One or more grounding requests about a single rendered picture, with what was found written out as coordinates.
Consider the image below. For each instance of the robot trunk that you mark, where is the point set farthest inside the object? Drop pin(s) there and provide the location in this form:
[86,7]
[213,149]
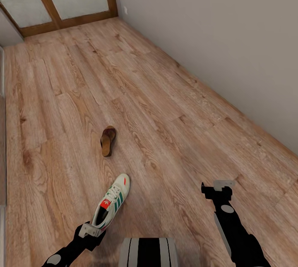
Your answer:
[149,252]

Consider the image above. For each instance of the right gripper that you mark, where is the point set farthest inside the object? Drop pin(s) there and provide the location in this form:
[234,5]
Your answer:
[210,193]

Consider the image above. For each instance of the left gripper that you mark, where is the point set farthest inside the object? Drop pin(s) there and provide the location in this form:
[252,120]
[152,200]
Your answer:
[88,242]

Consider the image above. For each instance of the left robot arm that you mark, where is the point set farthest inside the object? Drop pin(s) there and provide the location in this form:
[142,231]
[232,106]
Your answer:
[86,237]

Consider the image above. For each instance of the gym shoe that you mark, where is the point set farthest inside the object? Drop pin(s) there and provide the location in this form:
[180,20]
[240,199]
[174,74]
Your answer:
[111,202]

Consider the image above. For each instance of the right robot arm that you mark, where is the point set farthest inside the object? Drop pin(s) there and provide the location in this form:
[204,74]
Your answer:
[243,248]

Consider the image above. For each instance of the sandal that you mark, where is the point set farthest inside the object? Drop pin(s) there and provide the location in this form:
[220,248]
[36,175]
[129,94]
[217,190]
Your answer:
[108,136]

